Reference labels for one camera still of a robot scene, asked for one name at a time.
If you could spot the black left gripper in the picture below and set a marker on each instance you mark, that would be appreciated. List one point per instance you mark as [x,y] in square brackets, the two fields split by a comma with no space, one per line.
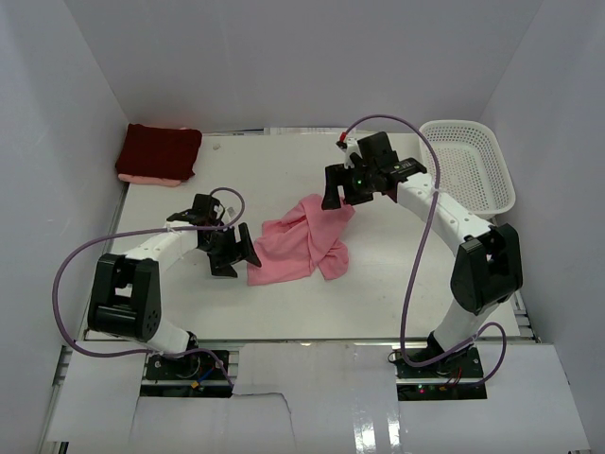
[229,251]

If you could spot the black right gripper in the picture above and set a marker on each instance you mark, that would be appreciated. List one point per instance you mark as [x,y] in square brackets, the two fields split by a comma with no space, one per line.
[344,179]

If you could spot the white perforated plastic basket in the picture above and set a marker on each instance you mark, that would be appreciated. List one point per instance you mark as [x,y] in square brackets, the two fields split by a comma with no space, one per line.
[473,169]

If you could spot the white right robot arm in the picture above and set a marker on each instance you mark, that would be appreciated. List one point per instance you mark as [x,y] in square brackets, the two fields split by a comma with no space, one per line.
[487,268]

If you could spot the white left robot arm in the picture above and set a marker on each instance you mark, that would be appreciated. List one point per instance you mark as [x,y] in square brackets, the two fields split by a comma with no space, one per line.
[126,297]

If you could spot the white paper strip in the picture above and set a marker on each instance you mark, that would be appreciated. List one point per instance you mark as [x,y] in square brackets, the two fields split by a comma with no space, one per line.
[302,130]

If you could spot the folded light pink t-shirt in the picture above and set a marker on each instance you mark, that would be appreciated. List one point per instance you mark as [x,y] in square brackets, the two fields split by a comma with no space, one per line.
[142,180]

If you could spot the folded dark red t-shirt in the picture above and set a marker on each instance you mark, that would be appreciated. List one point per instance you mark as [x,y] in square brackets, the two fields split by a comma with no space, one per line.
[159,153]

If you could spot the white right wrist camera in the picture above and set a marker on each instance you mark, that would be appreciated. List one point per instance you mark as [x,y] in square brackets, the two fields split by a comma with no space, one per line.
[351,151]

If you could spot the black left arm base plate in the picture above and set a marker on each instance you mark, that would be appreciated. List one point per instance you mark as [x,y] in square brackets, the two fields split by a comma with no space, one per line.
[194,376]

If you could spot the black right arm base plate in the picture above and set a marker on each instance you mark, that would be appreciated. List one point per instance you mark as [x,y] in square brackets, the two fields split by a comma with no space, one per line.
[449,380]

